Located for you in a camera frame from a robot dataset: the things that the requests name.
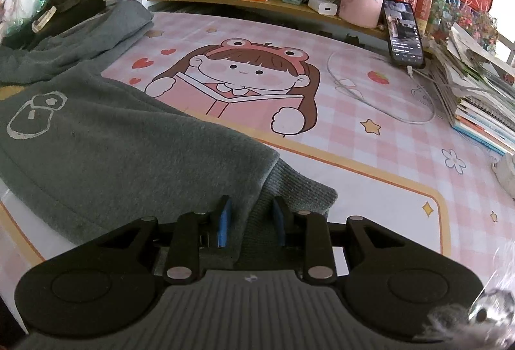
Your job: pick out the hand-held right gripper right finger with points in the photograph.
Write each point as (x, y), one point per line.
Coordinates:
(277, 223)

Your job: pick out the grey sweater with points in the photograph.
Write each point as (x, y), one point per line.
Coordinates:
(100, 157)

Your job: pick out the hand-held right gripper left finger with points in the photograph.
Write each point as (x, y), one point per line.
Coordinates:
(224, 223)

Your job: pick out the pink cartoon desk mat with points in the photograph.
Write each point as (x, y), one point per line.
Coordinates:
(362, 157)

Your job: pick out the stack of papers and notebooks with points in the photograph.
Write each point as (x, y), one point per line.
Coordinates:
(478, 92)

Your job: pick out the black smartphone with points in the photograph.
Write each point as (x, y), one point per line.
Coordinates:
(403, 34)

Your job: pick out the floral cover book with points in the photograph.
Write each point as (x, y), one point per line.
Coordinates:
(462, 18)

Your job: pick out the white charger block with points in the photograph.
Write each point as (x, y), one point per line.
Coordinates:
(323, 6)

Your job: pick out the wooden shelf board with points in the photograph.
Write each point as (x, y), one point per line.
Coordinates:
(249, 6)

